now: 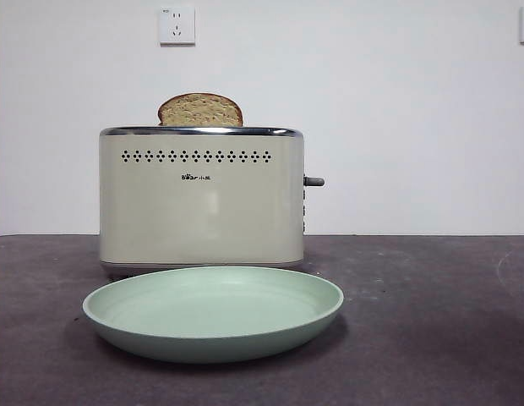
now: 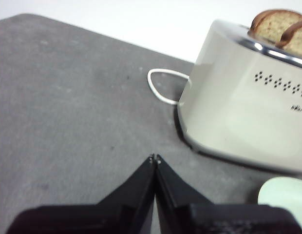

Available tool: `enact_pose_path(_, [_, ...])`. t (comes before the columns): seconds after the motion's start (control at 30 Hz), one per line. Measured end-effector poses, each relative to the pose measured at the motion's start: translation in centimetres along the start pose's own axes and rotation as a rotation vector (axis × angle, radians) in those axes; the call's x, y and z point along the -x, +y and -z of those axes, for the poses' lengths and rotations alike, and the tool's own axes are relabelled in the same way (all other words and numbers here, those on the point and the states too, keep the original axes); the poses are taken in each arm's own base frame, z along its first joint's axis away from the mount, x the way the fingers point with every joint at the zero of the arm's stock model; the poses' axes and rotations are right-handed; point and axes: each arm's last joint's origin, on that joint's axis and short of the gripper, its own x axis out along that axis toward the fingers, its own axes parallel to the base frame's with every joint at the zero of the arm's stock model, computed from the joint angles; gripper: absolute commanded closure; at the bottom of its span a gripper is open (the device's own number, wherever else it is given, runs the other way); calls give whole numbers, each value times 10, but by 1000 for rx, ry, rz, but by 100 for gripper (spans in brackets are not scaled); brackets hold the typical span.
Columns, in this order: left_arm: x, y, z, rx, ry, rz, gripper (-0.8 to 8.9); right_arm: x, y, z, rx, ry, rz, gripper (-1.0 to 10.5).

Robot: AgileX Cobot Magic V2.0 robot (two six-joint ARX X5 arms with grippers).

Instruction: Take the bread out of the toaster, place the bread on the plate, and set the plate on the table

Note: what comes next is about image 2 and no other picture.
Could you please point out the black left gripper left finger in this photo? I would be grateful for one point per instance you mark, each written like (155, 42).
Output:
(117, 214)

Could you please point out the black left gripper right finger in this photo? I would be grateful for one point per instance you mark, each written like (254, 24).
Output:
(202, 219)

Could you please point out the pale green round plate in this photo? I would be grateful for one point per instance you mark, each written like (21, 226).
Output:
(282, 191)

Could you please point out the square toast bread slice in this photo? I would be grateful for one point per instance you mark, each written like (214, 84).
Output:
(299, 41)

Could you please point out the cream steel two-slot toaster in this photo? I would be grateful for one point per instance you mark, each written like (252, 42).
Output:
(238, 109)

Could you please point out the round-topped toast bread slice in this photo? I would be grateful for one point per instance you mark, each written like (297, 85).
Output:
(270, 26)

